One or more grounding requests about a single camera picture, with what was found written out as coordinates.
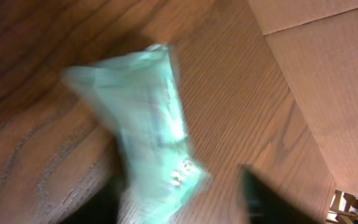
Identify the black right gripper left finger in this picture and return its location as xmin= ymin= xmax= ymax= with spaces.
xmin=60 ymin=140 xmax=127 ymax=224

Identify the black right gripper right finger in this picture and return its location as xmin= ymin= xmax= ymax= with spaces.
xmin=242 ymin=166 xmax=319 ymax=224

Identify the white wet wipes pack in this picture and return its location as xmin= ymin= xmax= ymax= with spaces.
xmin=62 ymin=44 xmax=208 ymax=223

